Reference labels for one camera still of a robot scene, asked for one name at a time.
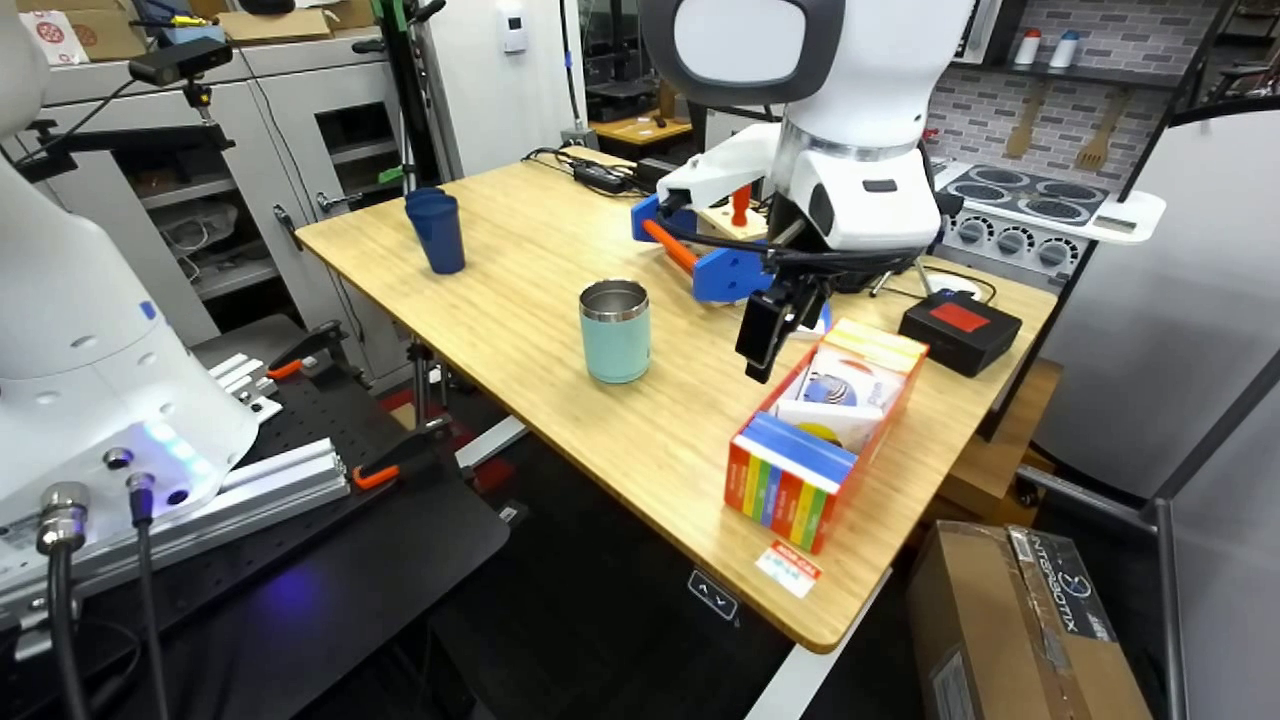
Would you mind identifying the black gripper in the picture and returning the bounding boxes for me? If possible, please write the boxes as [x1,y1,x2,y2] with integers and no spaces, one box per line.
[733,244,860,390]

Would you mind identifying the black box red top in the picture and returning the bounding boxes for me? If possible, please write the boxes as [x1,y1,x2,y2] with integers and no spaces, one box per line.
[897,287,1029,382]

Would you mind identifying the red book box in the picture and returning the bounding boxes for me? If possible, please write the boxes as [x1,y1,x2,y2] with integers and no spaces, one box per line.
[721,321,930,556]

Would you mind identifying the large brown cardboard box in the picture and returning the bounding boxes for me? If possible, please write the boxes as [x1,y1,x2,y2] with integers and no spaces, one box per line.
[907,516,1156,720]

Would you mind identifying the flat cardboard box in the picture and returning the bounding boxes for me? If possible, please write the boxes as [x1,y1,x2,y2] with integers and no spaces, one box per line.
[213,0,378,50]

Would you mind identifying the cardboard box with red sticker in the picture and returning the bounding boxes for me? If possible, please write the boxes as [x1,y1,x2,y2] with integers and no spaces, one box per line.
[11,0,151,67]

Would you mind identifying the wooden toy bench blue ends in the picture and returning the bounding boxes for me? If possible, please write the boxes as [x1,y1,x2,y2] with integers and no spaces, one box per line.
[626,182,780,314]

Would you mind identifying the blue small board book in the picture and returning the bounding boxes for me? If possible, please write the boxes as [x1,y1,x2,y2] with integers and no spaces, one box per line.
[735,412,860,495]

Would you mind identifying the teal steel mug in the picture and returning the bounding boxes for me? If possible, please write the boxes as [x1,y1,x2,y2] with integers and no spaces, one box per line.
[576,278,656,392]

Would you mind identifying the small wooden side table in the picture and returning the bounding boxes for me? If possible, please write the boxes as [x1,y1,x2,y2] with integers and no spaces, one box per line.
[584,113,695,154]

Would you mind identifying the white red table sticker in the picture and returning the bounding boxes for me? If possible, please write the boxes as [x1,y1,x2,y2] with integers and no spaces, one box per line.
[750,535,826,603]

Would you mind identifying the low wooden shelf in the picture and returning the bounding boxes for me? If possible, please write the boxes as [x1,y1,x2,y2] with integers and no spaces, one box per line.
[936,356,1066,530]

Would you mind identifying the table height control panel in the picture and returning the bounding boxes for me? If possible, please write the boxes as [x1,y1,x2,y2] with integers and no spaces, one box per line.
[683,567,743,629]

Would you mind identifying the white toy kitchen counter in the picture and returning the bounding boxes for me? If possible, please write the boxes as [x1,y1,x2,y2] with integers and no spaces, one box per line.
[930,157,1173,292]

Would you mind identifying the wooden toy utensil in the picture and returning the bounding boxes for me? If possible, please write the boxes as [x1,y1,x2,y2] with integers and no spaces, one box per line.
[1077,90,1136,175]
[1009,91,1052,164]

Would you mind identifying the white table leg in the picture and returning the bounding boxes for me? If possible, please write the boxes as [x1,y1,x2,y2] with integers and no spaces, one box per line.
[741,585,884,720]

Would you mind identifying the tiled toy kitchen back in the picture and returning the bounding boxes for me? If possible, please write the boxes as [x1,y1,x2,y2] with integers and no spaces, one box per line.
[924,0,1235,183]

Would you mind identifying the blue plastic cup with sticker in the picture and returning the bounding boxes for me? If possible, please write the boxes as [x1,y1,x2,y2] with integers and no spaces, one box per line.
[402,183,466,281]

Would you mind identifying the black vertical pole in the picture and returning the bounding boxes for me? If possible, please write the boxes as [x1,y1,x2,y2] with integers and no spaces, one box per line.
[370,0,452,198]

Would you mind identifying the black robot cart platform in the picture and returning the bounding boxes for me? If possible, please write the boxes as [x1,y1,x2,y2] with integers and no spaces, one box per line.
[0,356,516,720]

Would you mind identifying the grey metal cabinet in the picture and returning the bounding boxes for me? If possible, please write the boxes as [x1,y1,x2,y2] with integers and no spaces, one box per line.
[33,28,421,392]

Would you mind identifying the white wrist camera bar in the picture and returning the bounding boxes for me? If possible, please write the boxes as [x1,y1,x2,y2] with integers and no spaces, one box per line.
[656,120,791,215]

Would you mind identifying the white wall device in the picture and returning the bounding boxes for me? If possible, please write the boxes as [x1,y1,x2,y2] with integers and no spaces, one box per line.
[496,0,535,60]

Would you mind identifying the orange clamp handle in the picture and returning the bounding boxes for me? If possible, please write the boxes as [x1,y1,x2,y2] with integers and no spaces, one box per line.
[265,349,323,390]
[348,462,409,495]

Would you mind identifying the aluminium mounting rail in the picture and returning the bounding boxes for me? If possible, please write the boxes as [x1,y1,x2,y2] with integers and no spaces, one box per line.
[0,437,350,633]

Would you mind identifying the black stereo camera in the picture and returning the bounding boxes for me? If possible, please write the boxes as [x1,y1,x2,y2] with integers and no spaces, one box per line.
[127,38,240,91]

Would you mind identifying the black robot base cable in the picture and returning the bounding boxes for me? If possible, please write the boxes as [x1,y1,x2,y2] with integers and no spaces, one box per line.
[118,468,177,720]
[37,482,95,720]

